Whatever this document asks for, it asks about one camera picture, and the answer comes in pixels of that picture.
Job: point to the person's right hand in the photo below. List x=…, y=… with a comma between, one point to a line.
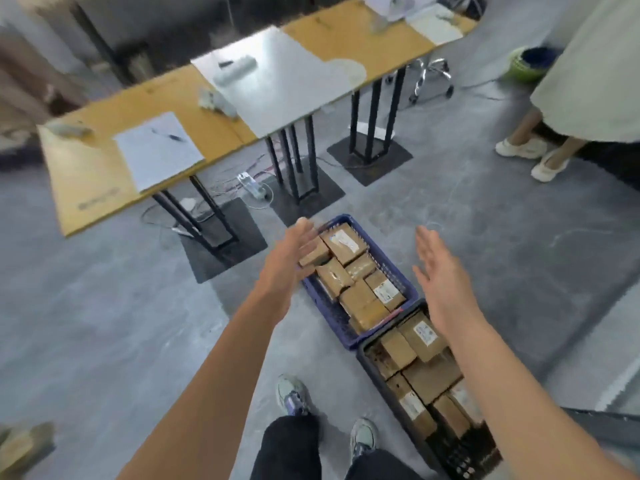
x=447, y=294

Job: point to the person's left hand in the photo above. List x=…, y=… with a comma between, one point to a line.
x=287, y=274

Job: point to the square brown box clear tape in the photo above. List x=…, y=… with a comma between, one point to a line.
x=315, y=254

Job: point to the brown box round hole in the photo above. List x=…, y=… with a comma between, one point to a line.
x=334, y=277

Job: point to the blue plastic crate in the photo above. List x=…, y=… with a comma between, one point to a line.
x=327, y=314

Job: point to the brown box peeling white label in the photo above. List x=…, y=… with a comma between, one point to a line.
x=350, y=249

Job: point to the medium plain brown seamed box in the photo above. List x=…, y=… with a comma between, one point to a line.
x=357, y=297

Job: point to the tall brown box glossy tape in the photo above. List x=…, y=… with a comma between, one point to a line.
x=361, y=267

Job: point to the thin brown box wide label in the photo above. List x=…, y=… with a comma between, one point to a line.
x=372, y=282

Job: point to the small brown box amber tape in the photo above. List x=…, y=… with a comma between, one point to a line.
x=370, y=314

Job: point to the large plain brown box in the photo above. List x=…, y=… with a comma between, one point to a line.
x=430, y=379

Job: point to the brown box barcode label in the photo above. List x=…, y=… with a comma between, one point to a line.
x=465, y=399

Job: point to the taped brown box red print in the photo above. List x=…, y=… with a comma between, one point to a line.
x=450, y=414

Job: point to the black plastic crate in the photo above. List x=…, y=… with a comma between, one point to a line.
x=460, y=459

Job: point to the person's right forearm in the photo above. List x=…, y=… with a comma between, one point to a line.
x=525, y=409

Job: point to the person's left forearm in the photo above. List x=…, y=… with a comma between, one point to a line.
x=210, y=394

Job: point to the person's right shoe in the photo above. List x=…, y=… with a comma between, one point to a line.
x=363, y=437

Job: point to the person's left leg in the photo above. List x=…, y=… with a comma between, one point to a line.
x=287, y=449

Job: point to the person's leg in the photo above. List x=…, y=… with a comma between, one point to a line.
x=287, y=449
x=385, y=467

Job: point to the person's right leg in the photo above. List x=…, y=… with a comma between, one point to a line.
x=385, y=467

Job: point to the white crumpled paper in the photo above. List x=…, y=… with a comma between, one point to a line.
x=187, y=203

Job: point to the white paper sheet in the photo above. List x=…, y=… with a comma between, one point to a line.
x=382, y=132

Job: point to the black pen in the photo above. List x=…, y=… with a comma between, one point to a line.
x=172, y=136

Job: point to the large white board sheet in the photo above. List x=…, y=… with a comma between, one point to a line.
x=280, y=89

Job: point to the black storage crate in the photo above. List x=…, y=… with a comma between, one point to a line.
x=610, y=159

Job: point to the chrome chair base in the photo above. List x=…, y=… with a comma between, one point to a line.
x=430, y=69

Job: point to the green plastic bowl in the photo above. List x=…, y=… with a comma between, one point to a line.
x=520, y=72

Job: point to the blue plastic bowl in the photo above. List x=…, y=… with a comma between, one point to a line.
x=537, y=57

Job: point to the small white oblong object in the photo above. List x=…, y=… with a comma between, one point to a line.
x=67, y=129

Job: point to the white paper pad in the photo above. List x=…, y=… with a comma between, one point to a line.
x=432, y=24

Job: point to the clear plastic bag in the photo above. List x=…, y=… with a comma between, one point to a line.
x=392, y=14

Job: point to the loose white paper sheets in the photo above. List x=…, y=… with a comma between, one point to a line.
x=380, y=2

